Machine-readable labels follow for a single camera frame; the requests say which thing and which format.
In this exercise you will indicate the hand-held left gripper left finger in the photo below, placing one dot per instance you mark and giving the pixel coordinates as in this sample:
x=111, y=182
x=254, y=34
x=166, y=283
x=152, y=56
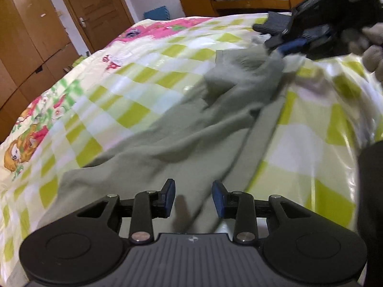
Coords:
x=169, y=198

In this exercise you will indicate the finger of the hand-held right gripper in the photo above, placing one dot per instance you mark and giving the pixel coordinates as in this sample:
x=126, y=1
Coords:
x=291, y=46
x=276, y=40

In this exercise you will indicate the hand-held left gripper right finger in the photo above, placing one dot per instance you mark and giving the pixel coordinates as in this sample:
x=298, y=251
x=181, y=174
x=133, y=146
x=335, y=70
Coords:
x=217, y=199

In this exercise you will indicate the folded dark grey pants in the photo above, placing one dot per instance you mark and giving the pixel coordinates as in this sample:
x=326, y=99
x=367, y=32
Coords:
x=275, y=24

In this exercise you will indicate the person's right hand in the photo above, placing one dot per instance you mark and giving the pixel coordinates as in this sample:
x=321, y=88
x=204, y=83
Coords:
x=372, y=53

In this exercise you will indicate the green checked plastic sheet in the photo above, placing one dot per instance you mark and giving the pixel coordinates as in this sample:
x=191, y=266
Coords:
x=299, y=143

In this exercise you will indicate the wooden door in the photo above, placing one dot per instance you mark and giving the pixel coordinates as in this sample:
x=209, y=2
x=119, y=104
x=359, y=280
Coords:
x=92, y=6

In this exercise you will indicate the wooden wardrobe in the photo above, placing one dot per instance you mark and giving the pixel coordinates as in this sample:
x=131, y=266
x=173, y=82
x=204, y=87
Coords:
x=27, y=36

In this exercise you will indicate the blue bag by wall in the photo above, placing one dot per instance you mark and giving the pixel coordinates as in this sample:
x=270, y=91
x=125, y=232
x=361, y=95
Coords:
x=156, y=13

